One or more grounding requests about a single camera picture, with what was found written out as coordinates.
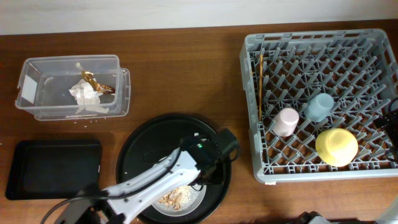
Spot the black square bin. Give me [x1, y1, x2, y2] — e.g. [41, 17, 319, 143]
[5, 139, 102, 200]

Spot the white tissue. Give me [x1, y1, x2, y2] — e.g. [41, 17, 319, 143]
[69, 79, 109, 114]

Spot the yellow bowl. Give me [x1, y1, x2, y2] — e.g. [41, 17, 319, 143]
[315, 128, 359, 167]

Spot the pink cup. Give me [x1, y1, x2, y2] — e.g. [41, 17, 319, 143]
[272, 108, 299, 137]

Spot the round black tray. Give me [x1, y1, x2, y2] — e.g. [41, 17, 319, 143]
[116, 114, 232, 224]

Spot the grey plate with food scraps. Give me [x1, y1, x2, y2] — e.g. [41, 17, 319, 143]
[152, 184, 206, 217]

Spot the light blue cup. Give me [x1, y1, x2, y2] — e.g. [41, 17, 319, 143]
[304, 93, 335, 123]

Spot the clear plastic waste bin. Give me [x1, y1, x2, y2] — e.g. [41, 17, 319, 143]
[15, 55, 131, 121]

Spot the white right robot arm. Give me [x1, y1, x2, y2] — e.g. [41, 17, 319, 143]
[373, 98, 397, 162]

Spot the wooden chopstick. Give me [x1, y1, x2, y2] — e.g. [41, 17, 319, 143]
[258, 53, 263, 122]

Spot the gold snack wrapper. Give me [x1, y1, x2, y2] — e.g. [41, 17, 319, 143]
[81, 71, 116, 94]

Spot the grey dishwasher rack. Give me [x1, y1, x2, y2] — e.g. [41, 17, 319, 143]
[239, 29, 397, 184]

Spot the food scraps pile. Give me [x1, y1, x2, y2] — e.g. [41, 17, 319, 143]
[159, 185, 192, 210]

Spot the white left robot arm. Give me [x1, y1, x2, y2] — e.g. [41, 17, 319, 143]
[41, 129, 239, 223]

